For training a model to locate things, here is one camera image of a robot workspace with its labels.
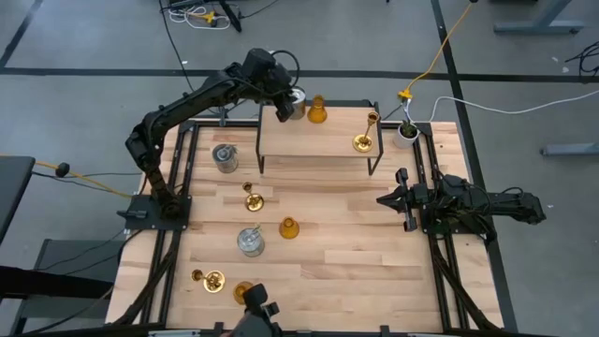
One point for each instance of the brass candlestick holder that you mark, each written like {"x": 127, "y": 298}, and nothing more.
{"x": 214, "y": 281}
{"x": 254, "y": 202}
{"x": 362, "y": 143}

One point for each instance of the silver metal candle tin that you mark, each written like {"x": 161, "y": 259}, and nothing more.
{"x": 300, "y": 106}
{"x": 225, "y": 157}
{"x": 251, "y": 241}

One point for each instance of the black rig frame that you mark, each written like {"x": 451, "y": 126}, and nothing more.
{"x": 180, "y": 150}

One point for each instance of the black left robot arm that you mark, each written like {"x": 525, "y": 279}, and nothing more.
{"x": 187, "y": 100}

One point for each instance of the grey desk base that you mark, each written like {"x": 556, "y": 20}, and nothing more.
{"x": 70, "y": 255}

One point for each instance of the black beam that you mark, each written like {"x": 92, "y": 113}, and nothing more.
{"x": 47, "y": 283}

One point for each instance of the black stand leg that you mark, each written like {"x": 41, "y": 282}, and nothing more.
{"x": 231, "y": 16}

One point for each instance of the grey desk foot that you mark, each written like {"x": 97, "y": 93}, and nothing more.
{"x": 571, "y": 150}

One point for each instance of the wooden shelf riser black frame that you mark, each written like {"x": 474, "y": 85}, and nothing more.
{"x": 318, "y": 136}

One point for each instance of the grey desk leg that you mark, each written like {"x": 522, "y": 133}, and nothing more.
{"x": 538, "y": 26}

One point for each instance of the black side table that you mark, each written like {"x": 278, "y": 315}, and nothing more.
{"x": 14, "y": 187}

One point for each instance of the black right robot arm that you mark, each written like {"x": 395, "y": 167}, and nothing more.
{"x": 486, "y": 204}

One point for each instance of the white pot with green plant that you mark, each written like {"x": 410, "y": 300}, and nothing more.
{"x": 404, "y": 138}

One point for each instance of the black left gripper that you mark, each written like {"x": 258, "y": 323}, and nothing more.
{"x": 262, "y": 65}

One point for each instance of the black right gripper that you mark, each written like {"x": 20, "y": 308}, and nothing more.
{"x": 412, "y": 200}

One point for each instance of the amber glass candle holder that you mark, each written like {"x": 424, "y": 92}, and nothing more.
{"x": 239, "y": 292}
{"x": 317, "y": 114}
{"x": 289, "y": 228}

